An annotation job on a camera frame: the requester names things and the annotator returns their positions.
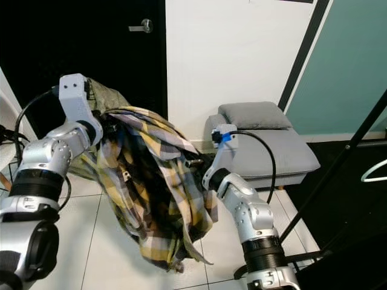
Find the yellow grey plaid shirt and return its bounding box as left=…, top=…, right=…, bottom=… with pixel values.
left=91, top=106, right=218, bottom=274

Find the olive green sack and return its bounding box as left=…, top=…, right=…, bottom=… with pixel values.
left=63, top=77, right=134, bottom=182

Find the grey cushion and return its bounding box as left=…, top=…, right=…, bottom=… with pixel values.
left=218, top=101, right=294, bottom=131

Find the grey upholstered footstool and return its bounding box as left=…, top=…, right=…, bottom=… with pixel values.
left=204, top=112, right=321, bottom=191

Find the black door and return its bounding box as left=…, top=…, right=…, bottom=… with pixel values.
left=0, top=0, right=167, bottom=173

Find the black clothes rack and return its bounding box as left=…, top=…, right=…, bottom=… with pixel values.
left=235, top=89, right=387, bottom=280

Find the black floor rug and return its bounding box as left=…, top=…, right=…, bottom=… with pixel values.
left=284, top=140, right=387, bottom=290

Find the black bag strap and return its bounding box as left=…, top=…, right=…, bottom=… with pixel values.
left=0, top=126, right=18, bottom=147

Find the silver door handle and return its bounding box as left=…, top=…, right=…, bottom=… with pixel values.
left=128, top=19, right=154, bottom=34

